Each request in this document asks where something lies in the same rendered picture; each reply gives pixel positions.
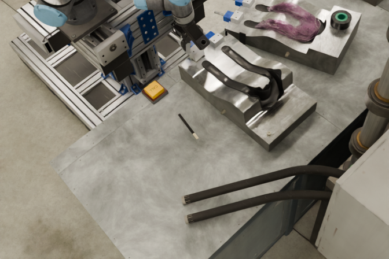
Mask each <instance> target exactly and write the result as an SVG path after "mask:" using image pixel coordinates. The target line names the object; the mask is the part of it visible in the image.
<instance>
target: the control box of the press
mask: <svg viewBox="0 0 389 259"><path fill-rule="evenodd" d="M315 245H316V246H317V247H318V249H317V250H318V251H319V252H320V253H321V254H322V255H323V256H324V257H326V258H327V259H389V129H388V130H387V131H386V132H385V133H384V134H383V135H382V136H381V137H380V138H379V139H378V140H377V141H376V142H375V143H374V144H373V145H372V146H371V147H370V148H369V149H368V150H367V151H366V152H365V153H364V154H363V155H362V156H361V157H360V158H359V159H358V160H357V161H356V162H355V163H354V164H352V166H351V167H349V169H348V170H347V171H346V172H345V173H344V174H343V175H342V176H341V177H340V178H339V179H338V180H337V181H336V183H335V186H334V189H333V192H332V195H331V198H330V201H329V204H328V207H327V209H326V212H325V216H324V219H323V221H322V224H321V228H320V230H319V232H318V236H317V240H316V242H315Z"/></svg>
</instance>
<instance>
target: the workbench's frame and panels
mask: <svg viewBox="0 0 389 259"><path fill-rule="evenodd" d="M368 111H369V110H368V108H367V109H365V110H364V111H363V112H362V113H361V114H360V115H359V116H358V117H357V118H356V119H355V120H354V121H353V122H352V123H351V124H350V125H349V126H348V127H347V128H346V129H345V130H344V131H342V132H341V133H340V134H339V135H338V136H337V137H336V138H335V139H334V140H333V141H332V142H331V143H330V144H329V145H327V147H326V148H325V149H323V151H322V152H320V153H319V154H318V155H317V156H316V157H315V158H314V159H313V160H312V161H311V162H310V163H309V164H307V165H322V166H327V167H333V168H338V167H340V166H341V165H342V164H343V163H344V162H345V161H346V160H347V159H348V158H349V157H350V156H351V155H352V153H351V152H350V149H349V142H350V139H351V136H352V133H353V132H354V131H355V130H356V129H358V128H361V127H363V125H364V122H365V119H366V116H367V114H368ZM328 177H329V176H326V175H315V174H306V175H296V176H295V177H294V178H293V179H292V180H291V181H290V182H289V183H288V184H287V185H286V186H284V187H283V188H282V189H281V190H280V191H288V190H317V191H325V187H326V181H327V179H328ZM317 201H318V200H314V199H289V200H283V201H276V202H270V203H267V204H266V205H265V206H264V207H263V208H261V209H260V210H259V211H258V212H257V213H256V214H255V215H254V216H253V217H252V218H251V219H249V220H248V221H247V222H246V223H245V224H244V225H243V226H242V227H241V228H240V229H239V230H238V231H237V232H236V233H235V234H234V235H233V236H232V237H231V238H230V239H229V240H228V241H226V242H225V243H224V244H223V245H222V246H221V247H220V248H219V249H218V250H217V251H216V252H215V253H214V254H213V255H212V256H211V257H210V258H209V259H260V258H261V257H262V256H263V255H264V254H265V253H266V252H267V251H268V250H269V249H270V248H271V247H272V246H273V245H274V244H275V243H276V242H277V241H278V240H279V239H280V238H281V237H282V236H283V235H285V236H287V235H289V234H290V232H291V231H292V230H293V225H294V224H295V223H296V222H297V221H298V220H299V219H300V218H301V217H302V216H303V215H304V214H305V213H306V212H307V211H308V210H309V209H310V208H311V207H312V206H313V205H314V204H315V203H316V202H317Z"/></svg>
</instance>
